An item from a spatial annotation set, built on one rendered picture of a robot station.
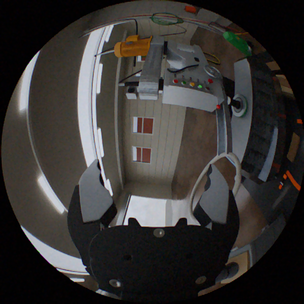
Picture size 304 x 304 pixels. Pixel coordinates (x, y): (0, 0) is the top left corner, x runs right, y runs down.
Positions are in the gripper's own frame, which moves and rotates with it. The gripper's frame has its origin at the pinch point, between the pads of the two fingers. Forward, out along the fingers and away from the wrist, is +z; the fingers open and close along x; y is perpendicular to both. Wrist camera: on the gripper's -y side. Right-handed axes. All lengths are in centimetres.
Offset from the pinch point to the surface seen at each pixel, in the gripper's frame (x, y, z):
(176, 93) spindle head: 14, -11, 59
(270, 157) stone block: 94, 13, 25
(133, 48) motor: -24, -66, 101
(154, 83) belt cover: -1, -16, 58
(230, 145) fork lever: 48, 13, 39
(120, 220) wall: -170, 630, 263
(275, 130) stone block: 94, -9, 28
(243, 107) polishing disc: 71, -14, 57
